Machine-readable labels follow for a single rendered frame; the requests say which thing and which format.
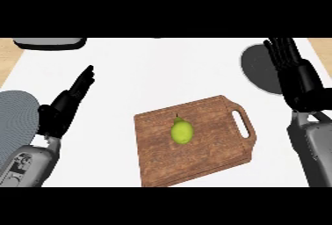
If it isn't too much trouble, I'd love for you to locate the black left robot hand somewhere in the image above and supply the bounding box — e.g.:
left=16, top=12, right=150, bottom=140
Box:
left=37, top=64, right=96, bottom=139

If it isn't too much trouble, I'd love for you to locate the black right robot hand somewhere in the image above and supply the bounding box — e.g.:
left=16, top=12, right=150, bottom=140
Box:
left=262, top=38, right=332, bottom=113

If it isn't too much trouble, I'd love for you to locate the dark grey pan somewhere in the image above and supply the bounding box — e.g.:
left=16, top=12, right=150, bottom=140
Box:
left=240, top=43, right=283, bottom=95

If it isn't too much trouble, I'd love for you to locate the green pear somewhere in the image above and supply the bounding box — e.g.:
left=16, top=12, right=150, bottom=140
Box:
left=169, top=113, right=195, bottom=145

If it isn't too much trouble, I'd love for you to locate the brown wooden cutting board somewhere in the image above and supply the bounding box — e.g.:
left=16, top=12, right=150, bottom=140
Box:
left=133, top=94, right=258, bottom=188

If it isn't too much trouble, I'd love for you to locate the grey round placemat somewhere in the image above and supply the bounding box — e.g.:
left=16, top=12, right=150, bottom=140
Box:
left=0, top=90, right=41, bottom=171

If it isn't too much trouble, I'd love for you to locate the grey and black appliance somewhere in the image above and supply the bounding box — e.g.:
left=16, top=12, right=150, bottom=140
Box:
left=12, top=38, right=88, bottom=51

